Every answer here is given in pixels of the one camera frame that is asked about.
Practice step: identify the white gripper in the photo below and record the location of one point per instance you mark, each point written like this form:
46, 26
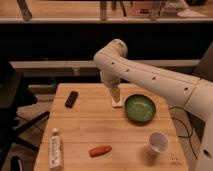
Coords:
111, 81

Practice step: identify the black eraser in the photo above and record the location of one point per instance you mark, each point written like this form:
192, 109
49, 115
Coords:
71, 99

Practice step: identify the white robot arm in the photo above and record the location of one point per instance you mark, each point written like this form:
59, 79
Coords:
192, 93

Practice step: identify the white sponge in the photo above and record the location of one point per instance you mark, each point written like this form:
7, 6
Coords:
117, 103

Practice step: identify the green bowl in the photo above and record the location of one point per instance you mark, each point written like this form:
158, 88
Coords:
139, 108

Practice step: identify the wooden table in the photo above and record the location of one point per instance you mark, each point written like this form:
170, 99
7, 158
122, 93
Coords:
93, 122

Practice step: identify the orange carrot toy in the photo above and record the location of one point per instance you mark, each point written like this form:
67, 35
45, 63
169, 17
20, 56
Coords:
100, 150

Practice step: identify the clear plastic cup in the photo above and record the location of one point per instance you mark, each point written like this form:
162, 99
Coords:
158, 143

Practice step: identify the white plastic bottle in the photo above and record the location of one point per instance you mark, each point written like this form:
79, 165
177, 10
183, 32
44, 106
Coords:
55, 151

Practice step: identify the black office chair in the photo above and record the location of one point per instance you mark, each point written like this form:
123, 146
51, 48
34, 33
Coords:
14, 93

